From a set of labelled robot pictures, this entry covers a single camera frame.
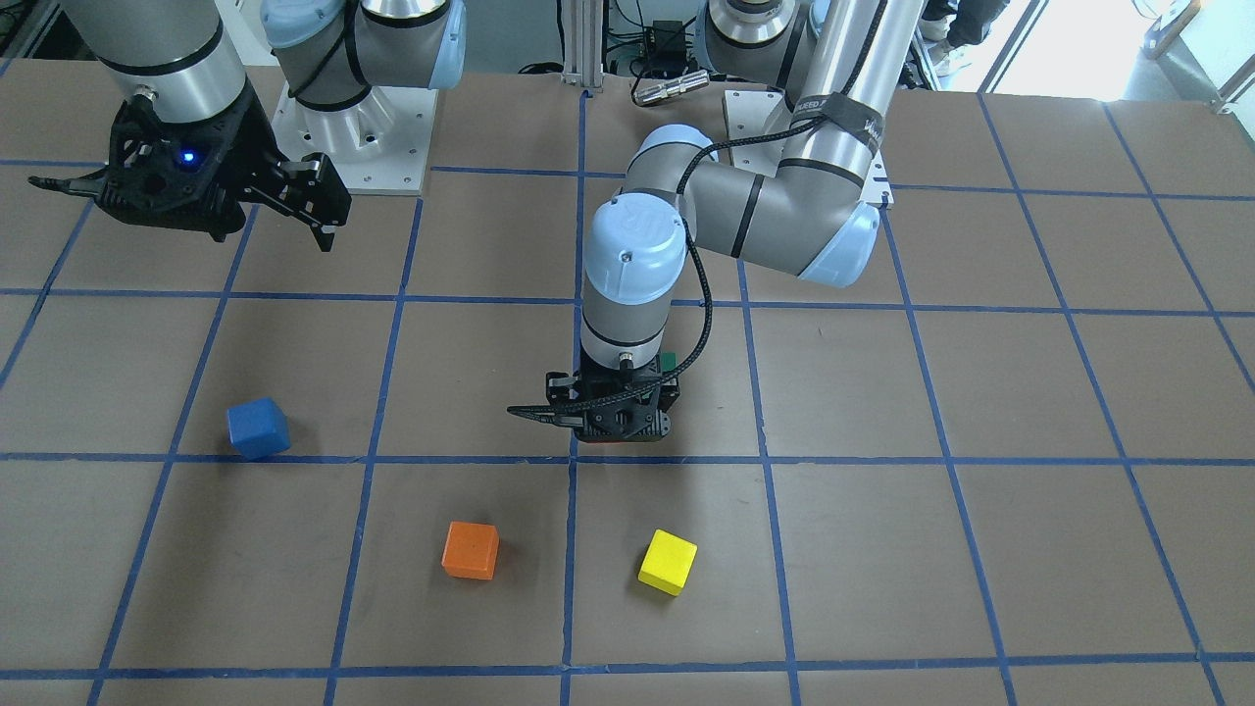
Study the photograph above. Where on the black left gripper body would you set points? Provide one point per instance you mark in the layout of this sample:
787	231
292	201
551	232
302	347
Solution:
560	384

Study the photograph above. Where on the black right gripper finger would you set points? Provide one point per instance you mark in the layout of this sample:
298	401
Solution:
309	190
78	187

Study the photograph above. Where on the blue wooden block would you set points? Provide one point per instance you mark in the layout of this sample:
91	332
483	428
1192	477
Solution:
258	429

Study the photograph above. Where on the yellow wooden block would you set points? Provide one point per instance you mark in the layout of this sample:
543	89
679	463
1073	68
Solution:
667	562

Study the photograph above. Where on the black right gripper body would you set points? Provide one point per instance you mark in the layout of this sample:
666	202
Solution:
238	163

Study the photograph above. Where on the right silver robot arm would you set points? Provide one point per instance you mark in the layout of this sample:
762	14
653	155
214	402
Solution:
331	52

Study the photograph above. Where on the orange wooden block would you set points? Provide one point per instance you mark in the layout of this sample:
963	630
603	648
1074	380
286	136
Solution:
470	551

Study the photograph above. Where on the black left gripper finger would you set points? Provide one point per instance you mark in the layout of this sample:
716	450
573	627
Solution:
560	416

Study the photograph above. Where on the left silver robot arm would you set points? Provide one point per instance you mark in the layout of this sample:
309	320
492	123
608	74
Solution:
803	48

